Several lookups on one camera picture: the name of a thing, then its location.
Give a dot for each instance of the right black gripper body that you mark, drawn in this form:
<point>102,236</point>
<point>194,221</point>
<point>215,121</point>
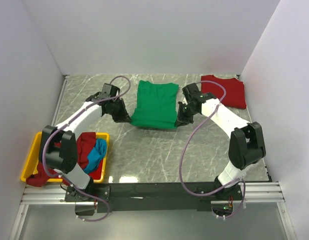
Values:
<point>185,115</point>

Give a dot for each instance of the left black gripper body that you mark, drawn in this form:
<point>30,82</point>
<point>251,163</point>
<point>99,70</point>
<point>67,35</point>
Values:
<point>118,111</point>

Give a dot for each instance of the green t shirt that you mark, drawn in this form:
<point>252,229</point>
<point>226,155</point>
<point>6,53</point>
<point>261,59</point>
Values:
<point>155,105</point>

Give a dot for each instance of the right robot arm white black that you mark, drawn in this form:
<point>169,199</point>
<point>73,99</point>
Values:
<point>246,141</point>

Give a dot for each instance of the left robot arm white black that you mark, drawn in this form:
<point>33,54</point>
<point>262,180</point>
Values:
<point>58,149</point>

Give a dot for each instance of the blue t shirt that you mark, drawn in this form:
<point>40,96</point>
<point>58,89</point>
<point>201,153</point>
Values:
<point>96,155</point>

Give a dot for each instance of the folded red t shirt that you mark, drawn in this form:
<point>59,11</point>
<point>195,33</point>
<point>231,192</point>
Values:
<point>235,90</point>

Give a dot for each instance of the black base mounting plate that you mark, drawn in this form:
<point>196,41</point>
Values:
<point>152,197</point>

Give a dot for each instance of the yellow plastic bin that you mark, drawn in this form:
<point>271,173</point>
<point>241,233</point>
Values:
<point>32,160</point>

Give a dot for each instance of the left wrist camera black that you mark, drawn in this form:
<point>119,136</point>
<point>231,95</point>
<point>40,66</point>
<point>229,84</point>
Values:
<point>109,91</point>

